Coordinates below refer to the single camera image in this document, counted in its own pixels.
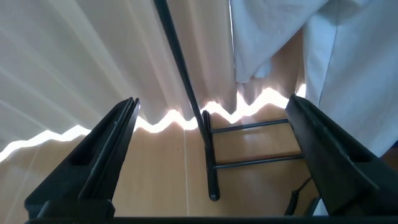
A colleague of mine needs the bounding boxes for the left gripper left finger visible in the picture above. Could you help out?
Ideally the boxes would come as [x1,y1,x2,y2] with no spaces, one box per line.
[24,96,141,219]

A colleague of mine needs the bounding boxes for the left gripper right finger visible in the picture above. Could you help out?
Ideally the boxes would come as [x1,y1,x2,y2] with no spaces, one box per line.
[285,93,398,218]

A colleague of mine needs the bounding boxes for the pale grey pants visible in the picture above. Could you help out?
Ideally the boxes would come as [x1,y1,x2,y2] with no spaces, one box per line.
[229,0,398,158]

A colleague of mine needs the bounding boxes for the black clothes rack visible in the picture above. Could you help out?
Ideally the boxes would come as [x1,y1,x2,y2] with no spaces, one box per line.
[153,0,305,202]

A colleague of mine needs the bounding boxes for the beige curtain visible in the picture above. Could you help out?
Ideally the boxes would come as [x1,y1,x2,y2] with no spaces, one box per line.
[0,0,307,162]

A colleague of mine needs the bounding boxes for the black cable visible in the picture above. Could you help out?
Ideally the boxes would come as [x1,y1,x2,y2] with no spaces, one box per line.
[284,176,313,217]

